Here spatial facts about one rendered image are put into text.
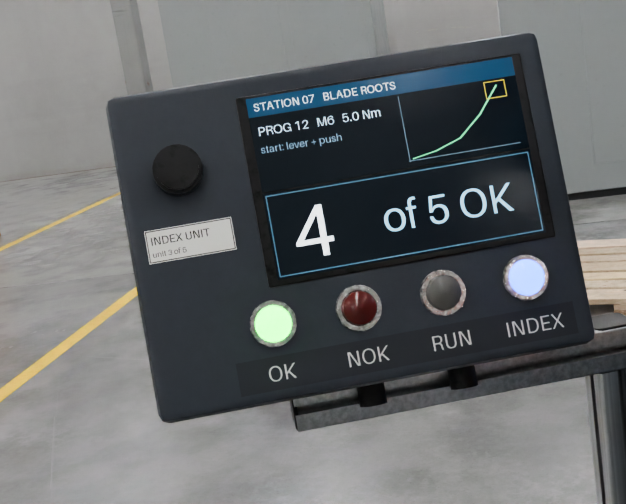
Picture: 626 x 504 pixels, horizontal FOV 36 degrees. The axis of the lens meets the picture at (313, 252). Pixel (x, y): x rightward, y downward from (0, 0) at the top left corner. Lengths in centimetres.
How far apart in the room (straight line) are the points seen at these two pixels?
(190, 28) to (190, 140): 798
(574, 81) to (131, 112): 613
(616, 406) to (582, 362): 4
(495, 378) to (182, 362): 21
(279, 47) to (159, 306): 781
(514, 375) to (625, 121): 606
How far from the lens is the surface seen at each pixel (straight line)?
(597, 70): 665
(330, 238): 56
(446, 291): 56
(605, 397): 69
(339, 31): 825
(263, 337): 55
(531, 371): 66
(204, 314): 56
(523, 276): 57
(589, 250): 473
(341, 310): 56
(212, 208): 56
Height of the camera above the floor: 127
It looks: 12 degrees down
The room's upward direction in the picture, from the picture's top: 9 degrees counter-clockwise
